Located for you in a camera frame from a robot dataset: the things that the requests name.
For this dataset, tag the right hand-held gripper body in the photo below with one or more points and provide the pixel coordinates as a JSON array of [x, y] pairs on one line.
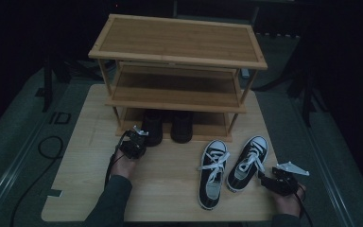
[[283, 184]]

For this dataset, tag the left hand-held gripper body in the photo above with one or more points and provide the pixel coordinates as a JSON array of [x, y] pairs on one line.
[[134, 146]]

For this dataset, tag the black and white sneaker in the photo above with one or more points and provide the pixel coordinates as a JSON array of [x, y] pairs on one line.
[[216, 147], [258, 143]]

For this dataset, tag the wooden shoe rack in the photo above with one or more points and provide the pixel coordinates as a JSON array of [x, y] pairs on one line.
[[176, 41]]

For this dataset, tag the person's right hand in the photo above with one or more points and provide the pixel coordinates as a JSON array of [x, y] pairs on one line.
[[288, 205]]

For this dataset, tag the person's left hand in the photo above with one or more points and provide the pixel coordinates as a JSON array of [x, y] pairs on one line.
[[123, 167]]

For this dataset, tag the dark metal stand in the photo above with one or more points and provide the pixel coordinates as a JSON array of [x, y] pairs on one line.
[[47, 88], [308, 104]]

